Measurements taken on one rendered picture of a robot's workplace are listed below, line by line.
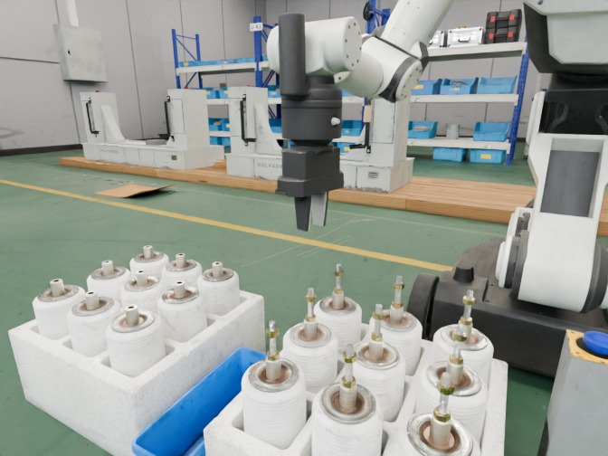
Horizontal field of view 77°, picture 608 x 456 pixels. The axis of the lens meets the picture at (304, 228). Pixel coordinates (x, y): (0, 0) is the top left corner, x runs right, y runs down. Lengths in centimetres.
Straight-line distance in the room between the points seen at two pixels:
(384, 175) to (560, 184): 181
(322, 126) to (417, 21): 34
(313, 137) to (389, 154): 216
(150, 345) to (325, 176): 44
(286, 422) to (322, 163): 37
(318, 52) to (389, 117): 214
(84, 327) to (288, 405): 44
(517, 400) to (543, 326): 18
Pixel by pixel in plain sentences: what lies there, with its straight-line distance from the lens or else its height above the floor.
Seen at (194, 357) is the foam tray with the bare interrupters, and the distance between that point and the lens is 83.
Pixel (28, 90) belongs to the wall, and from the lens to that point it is 702.
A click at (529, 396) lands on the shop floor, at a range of 108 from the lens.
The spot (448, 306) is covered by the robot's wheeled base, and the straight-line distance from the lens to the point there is 102.
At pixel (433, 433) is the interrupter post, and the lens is 53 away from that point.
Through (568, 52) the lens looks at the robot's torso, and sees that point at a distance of 84.
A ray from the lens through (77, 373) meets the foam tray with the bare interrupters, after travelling 86.
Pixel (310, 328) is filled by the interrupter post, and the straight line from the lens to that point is 67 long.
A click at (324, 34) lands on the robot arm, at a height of 72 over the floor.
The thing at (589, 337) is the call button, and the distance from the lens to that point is 67.
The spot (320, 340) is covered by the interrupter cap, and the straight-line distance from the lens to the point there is 67.
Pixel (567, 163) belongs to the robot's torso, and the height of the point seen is 52.
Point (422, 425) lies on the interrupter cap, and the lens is 55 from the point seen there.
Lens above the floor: 63
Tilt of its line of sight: 17 degrees down
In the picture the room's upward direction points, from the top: straight up
